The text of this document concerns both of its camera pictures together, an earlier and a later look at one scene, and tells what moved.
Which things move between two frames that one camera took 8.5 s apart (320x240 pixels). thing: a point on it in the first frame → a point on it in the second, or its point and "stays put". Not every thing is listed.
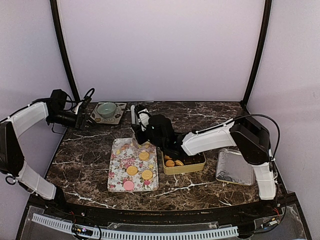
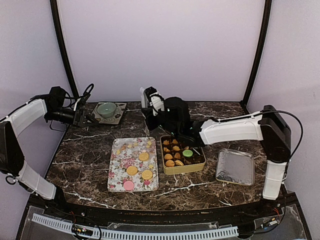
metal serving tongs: x=134 y=118 → x=144 y=101
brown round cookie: x=167 y=157 stays put
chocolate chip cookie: x=169 y=163 stays put
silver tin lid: x=231 y=166 stays put
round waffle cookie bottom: x=178 y=162 stays put
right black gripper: x=136 y=128 → x=151 y=125
